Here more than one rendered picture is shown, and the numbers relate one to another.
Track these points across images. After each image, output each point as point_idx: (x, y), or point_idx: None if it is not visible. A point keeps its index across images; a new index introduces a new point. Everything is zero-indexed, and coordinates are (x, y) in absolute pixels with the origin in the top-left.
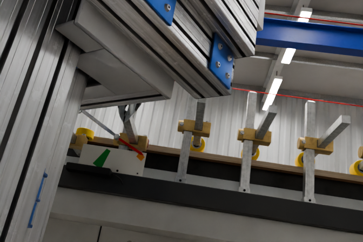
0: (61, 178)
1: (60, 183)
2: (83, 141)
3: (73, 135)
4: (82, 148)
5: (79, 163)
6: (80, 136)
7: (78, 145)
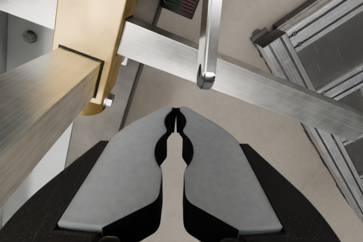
0: (159, 15)
1: (160, 12)
2: None
3: (173, 37)
4: None
5: None
6: (129, 1)
7: None
